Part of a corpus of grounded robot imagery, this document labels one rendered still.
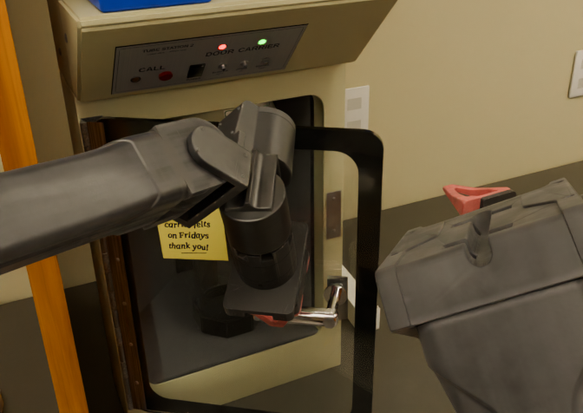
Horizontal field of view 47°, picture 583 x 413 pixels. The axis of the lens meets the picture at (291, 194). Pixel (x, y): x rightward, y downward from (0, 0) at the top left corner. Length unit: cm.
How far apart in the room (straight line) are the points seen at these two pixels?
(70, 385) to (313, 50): 45
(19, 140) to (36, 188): 21
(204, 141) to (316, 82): 33
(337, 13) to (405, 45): 72
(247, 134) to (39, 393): 61
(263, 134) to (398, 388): 54
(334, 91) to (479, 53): 74
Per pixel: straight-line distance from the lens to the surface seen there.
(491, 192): 80
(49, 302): 72
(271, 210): 54
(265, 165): 56
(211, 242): 74
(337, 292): 73
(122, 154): 47
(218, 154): 51
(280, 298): 61
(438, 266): 24
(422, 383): 103
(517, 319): 23
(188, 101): 76
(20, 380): 111
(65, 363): 77
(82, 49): 62
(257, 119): 60
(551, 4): 164
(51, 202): 43
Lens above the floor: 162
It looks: 26 degrees down
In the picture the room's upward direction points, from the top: 1 degrees counter-clockwise
